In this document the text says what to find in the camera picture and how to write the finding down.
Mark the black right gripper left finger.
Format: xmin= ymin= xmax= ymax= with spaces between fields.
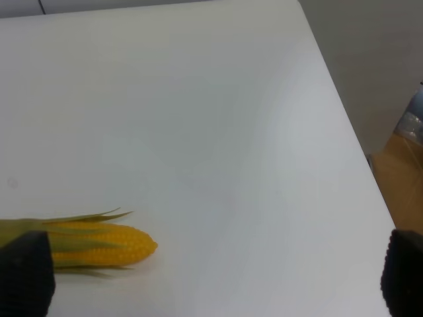
xmin=1 ymin=231 xmax=56 ymax=317

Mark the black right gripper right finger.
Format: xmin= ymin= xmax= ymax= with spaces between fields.
xmin=381 ymin=229 xmax=422 ymax=317

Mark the corn cob with husk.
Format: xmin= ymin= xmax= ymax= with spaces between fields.
xmin=1 ymin=211 xmax=158 ymax=276

